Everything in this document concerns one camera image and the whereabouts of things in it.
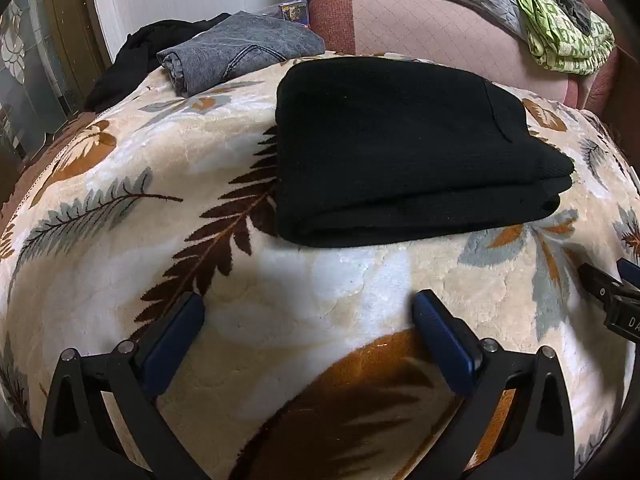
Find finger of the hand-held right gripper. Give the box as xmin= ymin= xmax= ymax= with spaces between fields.
xmin=578 ymin=257 xmax=640 ymax=313

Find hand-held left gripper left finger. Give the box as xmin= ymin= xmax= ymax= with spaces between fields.
xmin=39 ymin=291 xmax=211 ymax=480

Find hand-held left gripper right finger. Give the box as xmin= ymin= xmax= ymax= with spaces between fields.
xmin=411 ymin=289 xmax=576 ymax=480

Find black pants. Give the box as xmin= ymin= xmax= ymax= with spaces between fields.
xmin=274 ymin=57 xmax=576 ymax=249

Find leaf print blanket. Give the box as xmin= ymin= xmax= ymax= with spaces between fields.
xmin=0 ymin=50 xmax=640 ymax=480

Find brown cardboard box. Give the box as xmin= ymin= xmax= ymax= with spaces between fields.
xmin=600 ymin=42 xmax=640 ymax=133

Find green patterned cloth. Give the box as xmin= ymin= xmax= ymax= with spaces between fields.
xmin=487 ymin=0 xmax=616 ymax=76

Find dark grey cloth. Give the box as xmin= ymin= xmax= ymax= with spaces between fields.
xmin=520 ymin=0 xmax=593 ymax=33

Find black cloth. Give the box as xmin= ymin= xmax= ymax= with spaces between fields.
xmin=85 ymin=12 xmax=246 ymax=113

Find grey jeans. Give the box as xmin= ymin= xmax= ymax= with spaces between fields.
xmin=156 ymin=11 xmax=326 ymax=98

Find patterned glass door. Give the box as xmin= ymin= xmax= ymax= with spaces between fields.
xmin=0 ymin=0 xmax=71 ymax=161

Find pink sofa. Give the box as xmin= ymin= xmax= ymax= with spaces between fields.
xmin=307 ymin=0 xmax=621 ymax=111

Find small colourful box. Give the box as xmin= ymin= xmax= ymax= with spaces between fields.
xmin=278 ymin=0 xmax=312 ymax=31

